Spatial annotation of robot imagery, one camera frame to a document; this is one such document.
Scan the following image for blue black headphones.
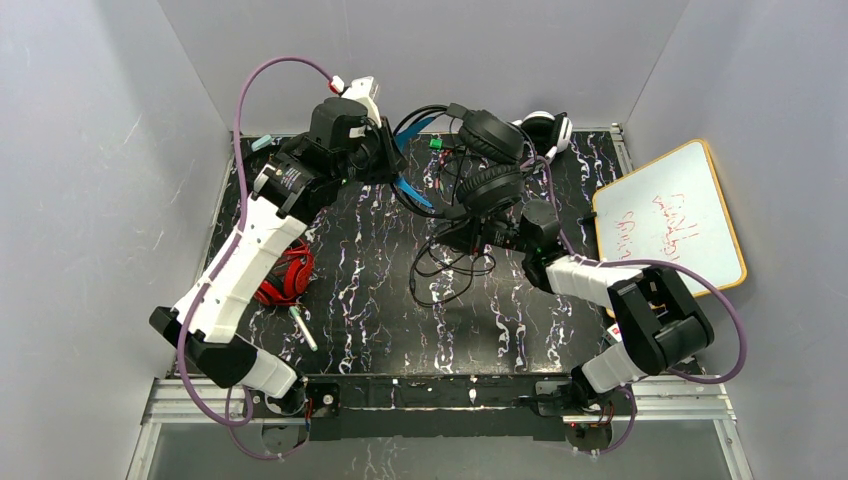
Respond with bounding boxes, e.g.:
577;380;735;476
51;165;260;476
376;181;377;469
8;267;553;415
392;103;536;307

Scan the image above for red headphones with cable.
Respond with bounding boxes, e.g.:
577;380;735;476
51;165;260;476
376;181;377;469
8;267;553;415
254;239;315;306

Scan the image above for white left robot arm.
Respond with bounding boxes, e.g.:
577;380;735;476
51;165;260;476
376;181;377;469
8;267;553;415
149;76;407;399

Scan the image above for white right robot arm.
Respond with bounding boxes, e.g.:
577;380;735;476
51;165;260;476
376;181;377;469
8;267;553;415
435;200;714;407

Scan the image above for white headphones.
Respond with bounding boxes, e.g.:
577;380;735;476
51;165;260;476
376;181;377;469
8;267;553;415
512;111;573;160

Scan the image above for mint eraser block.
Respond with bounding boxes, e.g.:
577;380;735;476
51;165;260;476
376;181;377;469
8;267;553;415
251;134;274;152

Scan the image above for small white red box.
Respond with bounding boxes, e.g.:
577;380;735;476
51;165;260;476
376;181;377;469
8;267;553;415
605;323;623;345

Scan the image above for yellow framed whiteboard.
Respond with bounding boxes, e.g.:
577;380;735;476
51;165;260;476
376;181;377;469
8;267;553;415
592;139;748;290

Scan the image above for white green marker pen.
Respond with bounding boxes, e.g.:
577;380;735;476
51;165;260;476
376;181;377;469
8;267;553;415
289;305;318;352

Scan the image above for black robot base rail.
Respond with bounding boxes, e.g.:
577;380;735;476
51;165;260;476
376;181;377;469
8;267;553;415
299;374;598;441

